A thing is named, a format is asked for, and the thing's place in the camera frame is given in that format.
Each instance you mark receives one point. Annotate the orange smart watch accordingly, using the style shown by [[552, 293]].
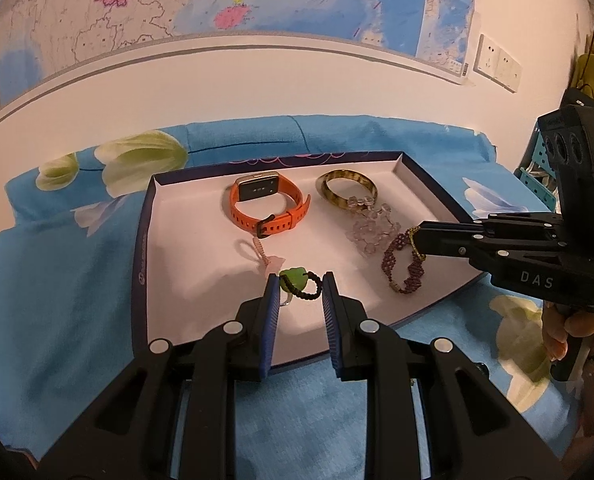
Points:
[[267, 205]]

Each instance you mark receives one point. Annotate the tortoiseshell bangle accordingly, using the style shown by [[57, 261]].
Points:
[[347, 187]]

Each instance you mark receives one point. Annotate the pink charm with coil loop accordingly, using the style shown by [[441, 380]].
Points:
[[262, 255]]

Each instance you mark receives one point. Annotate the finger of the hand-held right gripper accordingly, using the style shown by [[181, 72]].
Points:
[[447, 230], [447, 250]]

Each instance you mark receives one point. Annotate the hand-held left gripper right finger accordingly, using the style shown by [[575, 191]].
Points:
[[332, 325]]

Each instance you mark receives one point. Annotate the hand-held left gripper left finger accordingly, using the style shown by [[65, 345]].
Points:
[[269, 320]]

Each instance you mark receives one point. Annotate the white wall socket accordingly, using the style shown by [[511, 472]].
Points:
[[509, 67], [488, 55]]

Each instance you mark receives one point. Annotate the blue floral tablecloth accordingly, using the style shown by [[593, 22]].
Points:
[[67, 285]]

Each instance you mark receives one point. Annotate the person's right hand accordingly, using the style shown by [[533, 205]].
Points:
[[577, 325]]

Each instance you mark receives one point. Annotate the white tray with dark rim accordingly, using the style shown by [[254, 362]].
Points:
[[202, 280]]

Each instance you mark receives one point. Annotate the hanging yellow-green bag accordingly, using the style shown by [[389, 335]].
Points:
[[589, 67]]

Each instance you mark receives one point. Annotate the colourful wall map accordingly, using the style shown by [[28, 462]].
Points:
[[202, 0]]

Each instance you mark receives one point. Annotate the teal pegboard rack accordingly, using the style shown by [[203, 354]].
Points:
[[537, 180]]

